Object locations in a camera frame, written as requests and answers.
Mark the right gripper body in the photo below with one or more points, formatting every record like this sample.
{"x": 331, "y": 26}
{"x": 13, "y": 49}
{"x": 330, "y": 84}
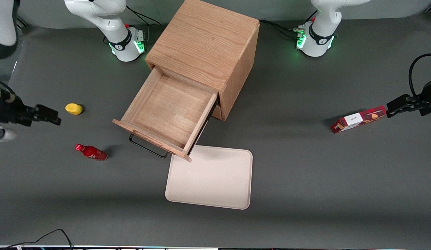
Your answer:
{"x": 7, "y": 111}

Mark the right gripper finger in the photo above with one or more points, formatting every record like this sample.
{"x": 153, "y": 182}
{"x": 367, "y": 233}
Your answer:
{"x": 48, "y": 114}
{"x": 26, "y": 115}

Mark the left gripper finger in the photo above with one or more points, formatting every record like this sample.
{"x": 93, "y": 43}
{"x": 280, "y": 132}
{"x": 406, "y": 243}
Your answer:
{"x": 398, "y": 107}
{"x": 417, "y": 102}

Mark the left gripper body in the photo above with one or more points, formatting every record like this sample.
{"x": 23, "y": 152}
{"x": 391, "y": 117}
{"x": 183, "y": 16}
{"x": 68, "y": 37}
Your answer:
{"x": 428, "y": 99}

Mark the wooden drawer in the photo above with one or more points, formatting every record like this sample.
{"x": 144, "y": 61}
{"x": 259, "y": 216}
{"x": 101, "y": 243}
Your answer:
{"x": 166, "y": 107}

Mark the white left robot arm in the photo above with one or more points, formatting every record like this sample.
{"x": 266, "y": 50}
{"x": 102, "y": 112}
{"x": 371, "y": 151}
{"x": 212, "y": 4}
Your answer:
{"x": 319, "y": 38}

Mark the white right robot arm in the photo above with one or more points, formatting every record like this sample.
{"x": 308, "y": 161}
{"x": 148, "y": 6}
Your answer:
{"x": 114, "y": 21}

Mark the yellow lemon toy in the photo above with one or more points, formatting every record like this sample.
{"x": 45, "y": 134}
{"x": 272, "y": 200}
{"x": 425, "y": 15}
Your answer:
{"x": 74, "y": 109}

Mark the red tartan shortbread box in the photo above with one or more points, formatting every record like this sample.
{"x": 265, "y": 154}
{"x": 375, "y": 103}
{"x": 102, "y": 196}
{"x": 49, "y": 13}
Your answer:
{"x": 359, "y": 119}

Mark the red soda bottle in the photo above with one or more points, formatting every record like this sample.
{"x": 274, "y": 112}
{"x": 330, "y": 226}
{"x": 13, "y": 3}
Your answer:
{"x": 93, "y": 153}

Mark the cream plastic tray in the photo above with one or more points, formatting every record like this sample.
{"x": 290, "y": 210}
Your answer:
{"x": 210, "y": 177}

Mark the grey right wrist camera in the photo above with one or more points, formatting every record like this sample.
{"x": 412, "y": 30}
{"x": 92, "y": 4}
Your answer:
{"x": 2, "y": 134}

